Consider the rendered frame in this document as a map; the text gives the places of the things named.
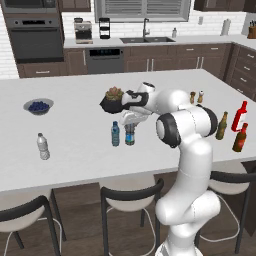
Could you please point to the blue plastic bottle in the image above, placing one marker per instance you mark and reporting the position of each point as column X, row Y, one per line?
column 115, row 135

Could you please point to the white wall socket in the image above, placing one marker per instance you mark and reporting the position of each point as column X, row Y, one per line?
column 200, row 20

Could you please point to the window with blinds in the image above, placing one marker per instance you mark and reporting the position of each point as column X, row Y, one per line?
column 143, row 9

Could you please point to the succulent plant in black pot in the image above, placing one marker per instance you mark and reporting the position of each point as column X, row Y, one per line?
column 112, row 100

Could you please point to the red bottle with white label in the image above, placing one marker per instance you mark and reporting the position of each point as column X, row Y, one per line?
column 240, row 118

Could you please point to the green glass bottle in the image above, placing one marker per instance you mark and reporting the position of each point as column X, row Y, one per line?
column 221, row 128

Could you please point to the clear plastic bottle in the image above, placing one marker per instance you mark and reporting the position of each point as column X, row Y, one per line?
column 43, row 146

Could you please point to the brown cupboard beside oven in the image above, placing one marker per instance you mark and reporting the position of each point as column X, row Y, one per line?
column 53, row 66

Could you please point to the black wall oven stack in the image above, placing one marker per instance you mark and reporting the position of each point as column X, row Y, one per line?
column 33, row 36

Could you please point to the black tiered stand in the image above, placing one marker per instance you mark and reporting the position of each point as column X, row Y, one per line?
column 104, row 28

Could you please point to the dark sink basin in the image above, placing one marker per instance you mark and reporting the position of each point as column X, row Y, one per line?
column 146, row 40

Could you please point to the dark tap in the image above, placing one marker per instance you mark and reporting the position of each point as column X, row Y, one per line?
column 145, row 28

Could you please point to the brown pepper shaker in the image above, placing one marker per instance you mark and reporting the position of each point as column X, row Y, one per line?
column 192, row 98

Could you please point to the black stool with cream seat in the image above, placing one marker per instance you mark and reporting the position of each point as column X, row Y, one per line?
column 233, row 181
column 23, row 213
column 130, row 196

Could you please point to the silver coffee machine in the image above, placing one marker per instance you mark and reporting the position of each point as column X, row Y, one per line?
column 83, row 31

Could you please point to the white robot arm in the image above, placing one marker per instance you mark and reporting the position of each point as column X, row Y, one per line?
column 193, row 173

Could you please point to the brown lower cupboard run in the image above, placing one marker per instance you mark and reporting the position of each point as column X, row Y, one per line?
column 176, row 58

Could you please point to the brown knife block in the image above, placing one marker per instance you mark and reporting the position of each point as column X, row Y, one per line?
column 252, row 31

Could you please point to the brown corner drawer run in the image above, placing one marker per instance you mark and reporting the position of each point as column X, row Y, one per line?
column 245, row 70

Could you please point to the brown glass bottle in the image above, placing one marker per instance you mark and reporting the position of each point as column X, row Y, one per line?
column 240, row 140

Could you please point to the grey soap dispenser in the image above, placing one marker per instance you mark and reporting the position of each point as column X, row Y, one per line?
column 174, row 33

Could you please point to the dark bottle with blue label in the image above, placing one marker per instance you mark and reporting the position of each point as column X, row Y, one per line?
column 130, row 136

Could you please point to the brown upper cupboard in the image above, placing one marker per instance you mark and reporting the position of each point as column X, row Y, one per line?
column 226, row 4
column 75, row 4

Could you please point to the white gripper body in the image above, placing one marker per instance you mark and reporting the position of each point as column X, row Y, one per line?
column 135, row 118

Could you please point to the grey dishwasher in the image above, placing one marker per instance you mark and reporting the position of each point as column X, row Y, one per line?
column 105, row 61

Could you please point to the grey bowl of blueberries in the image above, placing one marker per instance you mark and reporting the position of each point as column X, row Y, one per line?
column 38, row 106

